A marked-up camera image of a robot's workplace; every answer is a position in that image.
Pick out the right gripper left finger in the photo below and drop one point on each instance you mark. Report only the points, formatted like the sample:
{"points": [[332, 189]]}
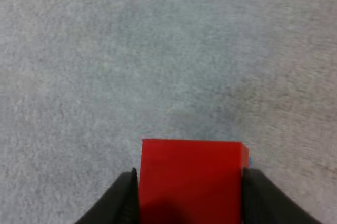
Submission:
{"points": [[118, 203]]}

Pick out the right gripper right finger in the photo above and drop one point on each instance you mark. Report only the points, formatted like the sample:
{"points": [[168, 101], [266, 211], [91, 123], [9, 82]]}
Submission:
{"points": [[266, 203]]}

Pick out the red cube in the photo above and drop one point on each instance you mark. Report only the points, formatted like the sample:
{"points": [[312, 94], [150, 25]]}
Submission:
{"points": [[192, 179]]}

